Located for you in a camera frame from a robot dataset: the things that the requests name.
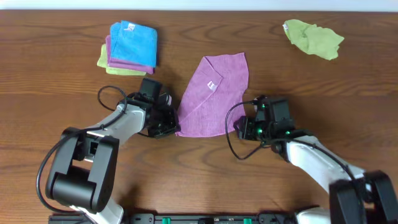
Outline crumpled green cloth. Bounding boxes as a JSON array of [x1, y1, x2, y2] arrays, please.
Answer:
[[283, 19, 345, 60]]

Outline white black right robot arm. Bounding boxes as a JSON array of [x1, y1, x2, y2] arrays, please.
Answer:
[[233, 95, 397, 223]]

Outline purple folded cloth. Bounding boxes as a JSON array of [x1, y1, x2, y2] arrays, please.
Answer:
[[105, 35, 154, 75]]

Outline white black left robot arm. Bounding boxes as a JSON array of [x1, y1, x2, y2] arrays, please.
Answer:
[[36, 78, 180, 223]]

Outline light green folded cloth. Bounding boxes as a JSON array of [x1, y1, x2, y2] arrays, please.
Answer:
[[96, 44, 146, 76]]

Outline purple microfiber cloth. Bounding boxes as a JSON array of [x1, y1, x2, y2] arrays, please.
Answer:
[[176, 52, 249, 138]]

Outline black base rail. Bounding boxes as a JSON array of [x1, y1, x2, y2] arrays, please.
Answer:
[[48, 212, 299, 224]]

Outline blue folded cloth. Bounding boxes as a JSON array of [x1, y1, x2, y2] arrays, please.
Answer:
[[109, 21, 158, 68]]

